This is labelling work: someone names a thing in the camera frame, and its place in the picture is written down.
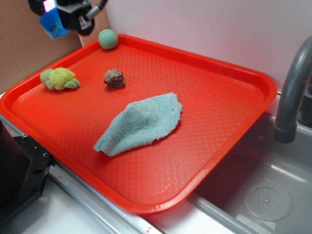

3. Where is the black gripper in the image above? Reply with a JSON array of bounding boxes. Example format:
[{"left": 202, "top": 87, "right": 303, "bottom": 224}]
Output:
[{"left": 29, "top": 0, "right": 95, "bottom": 36}]

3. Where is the blue sponge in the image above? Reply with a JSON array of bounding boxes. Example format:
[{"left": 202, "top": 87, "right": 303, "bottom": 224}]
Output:
[{"left": 39, "top": 8, "right": 69, "bottom": 39}]

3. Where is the brown cardboard panel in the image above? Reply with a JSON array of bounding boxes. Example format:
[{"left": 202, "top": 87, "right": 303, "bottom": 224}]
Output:
[{"left": 0, "top": 0, "right": 110, "bottom": 93}]

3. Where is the green plush toy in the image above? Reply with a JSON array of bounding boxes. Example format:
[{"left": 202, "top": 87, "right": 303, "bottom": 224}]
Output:
[{"left": 40, "top": 67, "right": 80, "bottom": 91}]

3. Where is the green dimpled ball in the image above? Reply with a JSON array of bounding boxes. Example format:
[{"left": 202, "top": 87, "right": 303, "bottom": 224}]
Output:
[{"left": 98, "top": 29, "right": 118, "bottom": 50}]

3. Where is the brown rock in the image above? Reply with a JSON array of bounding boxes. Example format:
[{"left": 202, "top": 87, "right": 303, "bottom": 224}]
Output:
[{"left": 104, "top": 69, "right": 125, "bottom": 89}]

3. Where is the red plastic tray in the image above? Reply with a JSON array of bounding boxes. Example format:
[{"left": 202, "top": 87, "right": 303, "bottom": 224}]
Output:
[{"left": 0, "top": 35, "right": 277, "bottom": 215}]

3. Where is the teal knitted cloth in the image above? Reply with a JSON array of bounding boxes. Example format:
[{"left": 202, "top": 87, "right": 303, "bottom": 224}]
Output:
[{"left": 94, "top": 93, "right": 183, "bottom": 156}]

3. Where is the grey faucet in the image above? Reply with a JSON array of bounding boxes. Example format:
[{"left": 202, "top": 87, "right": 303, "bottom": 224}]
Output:
[{"left": 273, "top": 37, "right": 312, "bottom": 143}]

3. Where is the grey sink basin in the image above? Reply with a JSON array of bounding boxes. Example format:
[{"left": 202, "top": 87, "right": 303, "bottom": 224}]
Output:
[{"left": 189, "top": 114, "right": 312, "bottom": 234}]

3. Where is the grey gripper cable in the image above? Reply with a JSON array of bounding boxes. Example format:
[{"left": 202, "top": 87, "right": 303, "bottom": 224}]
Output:
[{"left": 85, "top": 0, "right": 108, "bottom": 20}]

